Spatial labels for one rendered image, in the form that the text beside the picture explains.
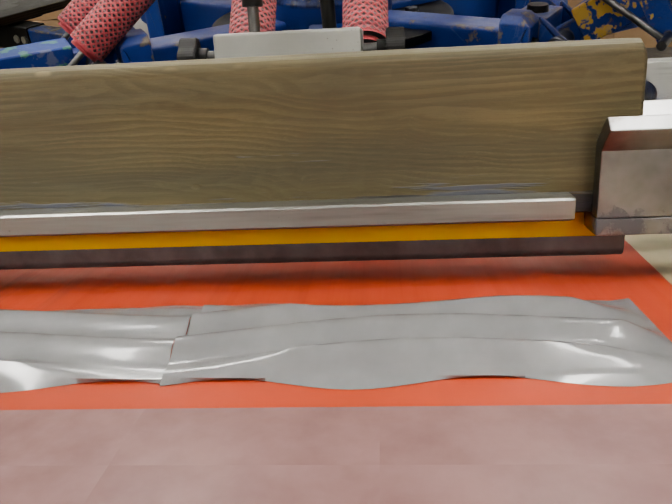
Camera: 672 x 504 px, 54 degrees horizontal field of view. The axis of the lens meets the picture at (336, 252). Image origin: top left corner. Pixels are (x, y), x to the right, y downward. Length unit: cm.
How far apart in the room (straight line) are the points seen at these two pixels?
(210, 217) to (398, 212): 9
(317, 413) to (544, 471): 7
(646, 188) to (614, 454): 15
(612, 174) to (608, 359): 10
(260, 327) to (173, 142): 11
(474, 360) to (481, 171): 11
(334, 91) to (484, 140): 7
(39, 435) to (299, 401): 8
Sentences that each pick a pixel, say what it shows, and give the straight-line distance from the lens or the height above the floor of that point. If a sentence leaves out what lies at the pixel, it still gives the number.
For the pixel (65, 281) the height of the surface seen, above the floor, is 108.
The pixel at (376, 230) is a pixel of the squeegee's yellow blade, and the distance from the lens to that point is 32.
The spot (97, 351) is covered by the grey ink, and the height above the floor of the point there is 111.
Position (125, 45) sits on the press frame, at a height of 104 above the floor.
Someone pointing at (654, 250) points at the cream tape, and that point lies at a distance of 38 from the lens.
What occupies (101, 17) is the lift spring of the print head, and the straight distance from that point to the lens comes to 95.
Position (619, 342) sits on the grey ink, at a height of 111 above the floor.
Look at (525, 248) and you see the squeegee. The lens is 33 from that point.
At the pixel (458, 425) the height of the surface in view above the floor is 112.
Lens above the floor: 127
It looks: 33 degrees down
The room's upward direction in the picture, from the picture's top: 4 degrees counter-clockwise
